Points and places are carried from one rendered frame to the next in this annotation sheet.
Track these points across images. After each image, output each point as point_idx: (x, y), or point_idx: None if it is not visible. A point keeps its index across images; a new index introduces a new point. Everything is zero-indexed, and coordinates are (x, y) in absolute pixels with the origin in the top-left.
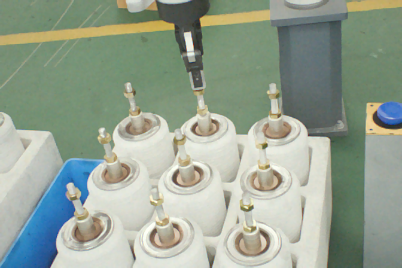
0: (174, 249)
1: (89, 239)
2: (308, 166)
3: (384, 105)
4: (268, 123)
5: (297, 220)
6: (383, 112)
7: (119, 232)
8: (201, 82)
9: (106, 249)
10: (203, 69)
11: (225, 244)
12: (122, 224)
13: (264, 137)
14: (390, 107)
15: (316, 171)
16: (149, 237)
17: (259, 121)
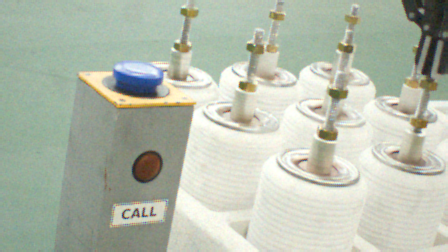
0: (241, 66)
1: (325, 69)
2: (257, 246)
3: (155, 70)
4: (343, 172)
5: (182, 169)
6: (147, 64)
7: (314, 81)
8: (415, 55)
9: (302, 71)
10: (435, 53)
11: (199, 70)
12: (326, 89)
13: (254, 36)
14: (144, 68)
15: (235, 239)
16: (277, 71)
17: (357, 170)
